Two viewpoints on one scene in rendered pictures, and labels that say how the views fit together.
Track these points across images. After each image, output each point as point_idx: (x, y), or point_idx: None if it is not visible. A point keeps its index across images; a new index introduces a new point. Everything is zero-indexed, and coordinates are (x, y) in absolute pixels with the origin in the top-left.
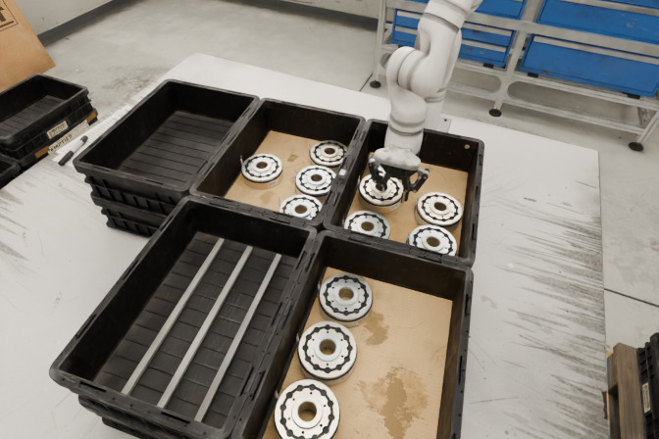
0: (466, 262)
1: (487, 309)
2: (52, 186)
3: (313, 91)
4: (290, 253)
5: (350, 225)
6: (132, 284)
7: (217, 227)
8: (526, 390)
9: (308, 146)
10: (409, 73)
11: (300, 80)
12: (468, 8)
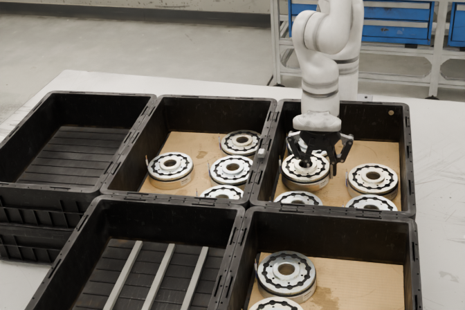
0: (407, 214)
1: (448, 284)
2: None
3: (209, 92)
4: (218, 243)
5: None
6: (57, 285)
7: (133, 228)
8: None
9: (216, 141)
10: (313, 32)
11: (192, 83)
12: None
